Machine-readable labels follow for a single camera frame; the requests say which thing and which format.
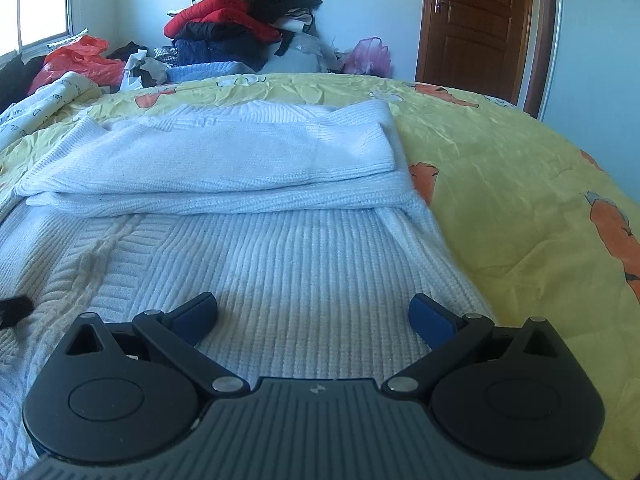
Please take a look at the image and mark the white knit sweater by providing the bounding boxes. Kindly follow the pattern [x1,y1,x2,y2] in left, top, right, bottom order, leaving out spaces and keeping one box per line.
[1,100,490,479]

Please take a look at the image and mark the black clothing by window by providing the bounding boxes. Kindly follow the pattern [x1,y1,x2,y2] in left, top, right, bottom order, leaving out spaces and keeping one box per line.
[0,54,46,113]

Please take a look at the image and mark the dark navy clothes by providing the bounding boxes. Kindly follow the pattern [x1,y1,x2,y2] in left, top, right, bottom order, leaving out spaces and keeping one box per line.
[172,22,294,72]

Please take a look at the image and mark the yellow floral bed quilt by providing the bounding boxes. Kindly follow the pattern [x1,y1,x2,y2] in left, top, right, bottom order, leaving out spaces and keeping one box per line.
[1,74,639,479]

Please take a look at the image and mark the white patterned bed sheet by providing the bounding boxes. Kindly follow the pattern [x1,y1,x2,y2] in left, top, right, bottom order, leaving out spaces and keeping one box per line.
[0,72,102,150]

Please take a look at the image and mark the white crumpled plastic bag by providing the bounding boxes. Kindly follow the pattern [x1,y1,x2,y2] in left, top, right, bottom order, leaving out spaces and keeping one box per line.
[119,49,168,92]

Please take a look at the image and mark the red plastic bag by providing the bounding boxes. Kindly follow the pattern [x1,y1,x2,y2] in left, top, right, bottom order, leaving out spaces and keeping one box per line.
[27,35,125,96]

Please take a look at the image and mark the light blue folded blanket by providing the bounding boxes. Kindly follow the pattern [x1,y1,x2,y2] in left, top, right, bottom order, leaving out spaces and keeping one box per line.
[166,61,255,84]

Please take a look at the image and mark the pink plastic bag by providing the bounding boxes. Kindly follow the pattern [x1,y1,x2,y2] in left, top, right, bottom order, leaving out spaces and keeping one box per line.
[343,37,392,78]

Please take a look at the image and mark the grey bedding bundle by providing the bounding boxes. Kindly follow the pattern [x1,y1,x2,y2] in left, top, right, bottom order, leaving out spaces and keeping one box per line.
[257,31,346,76]

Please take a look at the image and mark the brown wooden door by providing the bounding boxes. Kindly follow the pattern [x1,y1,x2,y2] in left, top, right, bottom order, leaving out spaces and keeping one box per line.
[416,0,560,118]

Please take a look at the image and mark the bright window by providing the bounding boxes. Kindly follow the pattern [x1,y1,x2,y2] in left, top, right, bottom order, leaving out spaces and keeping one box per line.
[1,0,72,56]

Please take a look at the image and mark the red jacket on pile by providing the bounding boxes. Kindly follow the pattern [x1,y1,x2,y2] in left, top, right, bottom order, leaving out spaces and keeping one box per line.
[164,0,281,42]

